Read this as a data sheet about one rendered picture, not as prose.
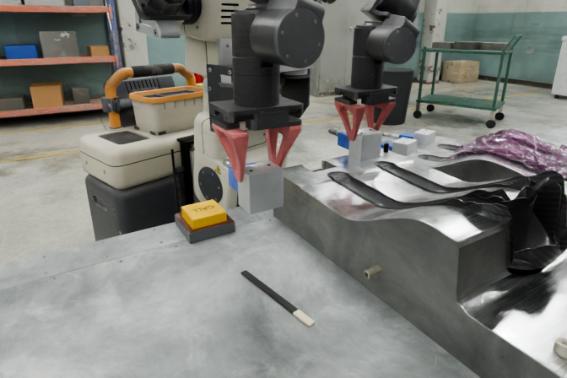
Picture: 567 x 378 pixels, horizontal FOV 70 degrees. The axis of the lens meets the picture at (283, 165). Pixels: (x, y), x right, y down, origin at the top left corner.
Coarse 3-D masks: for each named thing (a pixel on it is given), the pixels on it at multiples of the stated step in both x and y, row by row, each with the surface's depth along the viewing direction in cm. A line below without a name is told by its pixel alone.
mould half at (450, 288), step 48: (288, 192) 68; (336, 192) 63; (384, 192) 63; (432, 192) 63; (336, 240) 58; (384, 240) 49; (432, 240) 43; (480, 240) 42; (384, 288) 51; (432, 288) 44; (480, 288) 43; (528, 288) 44; (432, 336) 45; (480, 336) 40; (528, 336) 38
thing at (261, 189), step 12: (228, 168) 56; (252, 168) 52; (264, 168) 52; (276, 168) 52; (252, 180) 50; (264, 180) 51; (276, 180) 52; (240, 192) 53; (252, 192) 51; (264, 192) 52; (276, 192) 53; (240, 204) 54; (252, 204) 51; (264, 204) 52; (276, 204) 53
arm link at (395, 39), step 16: (368, 0) 70; (368, 16) 71; (384, 16) 66; (400, 16) 63; (416, 16) 71; (384, 32) 63; (400, 32) 62; (416, 32) 63; (368, 48) 67; (384, 48) 62; (400, 48) 63
